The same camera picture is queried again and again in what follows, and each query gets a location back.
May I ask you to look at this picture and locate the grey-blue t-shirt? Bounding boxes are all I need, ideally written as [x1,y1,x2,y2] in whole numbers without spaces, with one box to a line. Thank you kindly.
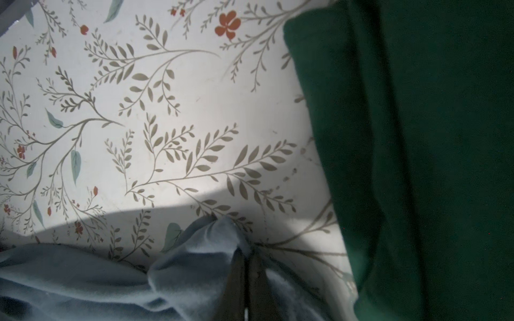
[1,217,355,320]

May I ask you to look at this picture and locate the folded dark green t-shirt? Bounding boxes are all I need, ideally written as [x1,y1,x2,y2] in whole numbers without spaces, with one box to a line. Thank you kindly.
[284,1,513,320]

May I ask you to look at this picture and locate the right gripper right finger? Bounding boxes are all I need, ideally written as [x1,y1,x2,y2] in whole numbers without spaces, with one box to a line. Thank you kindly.
[247,254,281,321]

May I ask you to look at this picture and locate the floral table cloth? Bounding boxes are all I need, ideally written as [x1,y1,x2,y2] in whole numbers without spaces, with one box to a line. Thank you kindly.
[1,1,356,320]

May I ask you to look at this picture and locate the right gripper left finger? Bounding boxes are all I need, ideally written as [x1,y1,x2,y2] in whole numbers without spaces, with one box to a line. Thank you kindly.
[214,250,246,321]

